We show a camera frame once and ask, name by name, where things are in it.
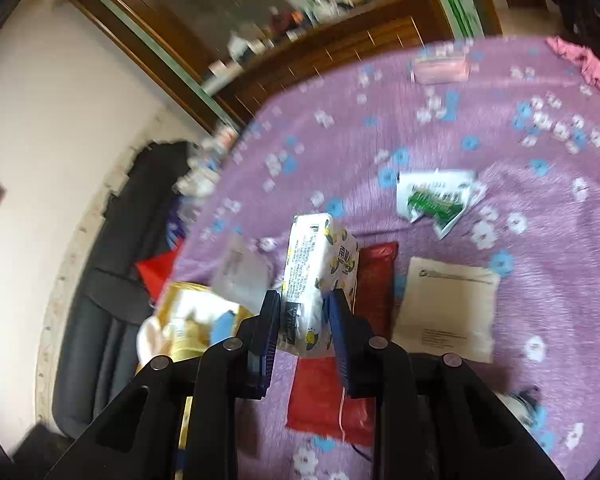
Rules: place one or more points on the red snack pouch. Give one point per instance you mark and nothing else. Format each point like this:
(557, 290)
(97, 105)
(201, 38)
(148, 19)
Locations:
(335, 397)

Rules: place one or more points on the yellow rimmed white box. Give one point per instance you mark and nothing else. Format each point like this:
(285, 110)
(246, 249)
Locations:
(180, 327)

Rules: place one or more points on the red gift bag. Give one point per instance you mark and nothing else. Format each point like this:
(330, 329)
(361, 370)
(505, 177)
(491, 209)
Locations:
(155, 271)

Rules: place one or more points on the lemon print tissue pack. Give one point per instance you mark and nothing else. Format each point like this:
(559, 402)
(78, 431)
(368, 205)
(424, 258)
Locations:
(322, 256)

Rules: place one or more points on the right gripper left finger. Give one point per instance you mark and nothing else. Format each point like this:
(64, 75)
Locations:
(177, 419)

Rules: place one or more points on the black sofa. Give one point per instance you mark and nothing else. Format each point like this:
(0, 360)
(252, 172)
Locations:
(98, 353)

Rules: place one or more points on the pink tissue pack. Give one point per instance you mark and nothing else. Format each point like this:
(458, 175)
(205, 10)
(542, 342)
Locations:
(440, 69)

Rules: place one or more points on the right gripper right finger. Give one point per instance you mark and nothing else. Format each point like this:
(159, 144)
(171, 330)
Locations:
(436, 419)

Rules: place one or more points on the white paper envelope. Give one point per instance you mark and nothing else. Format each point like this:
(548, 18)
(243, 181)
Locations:
(447, 308)

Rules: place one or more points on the green white sachet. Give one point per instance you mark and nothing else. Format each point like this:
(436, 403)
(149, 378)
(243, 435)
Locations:
(442, 196)

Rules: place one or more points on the purple floral tablecloth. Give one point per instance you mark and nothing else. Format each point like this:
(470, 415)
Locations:
(498, 175)

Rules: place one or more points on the pink cloth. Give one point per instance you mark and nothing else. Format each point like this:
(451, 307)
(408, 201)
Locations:
(583, 58)

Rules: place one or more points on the brick pattern wooden counter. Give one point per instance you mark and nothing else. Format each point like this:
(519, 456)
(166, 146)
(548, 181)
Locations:
(362, 33)

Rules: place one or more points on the blue soft toy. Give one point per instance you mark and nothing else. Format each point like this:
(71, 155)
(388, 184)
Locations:
(223, 327)

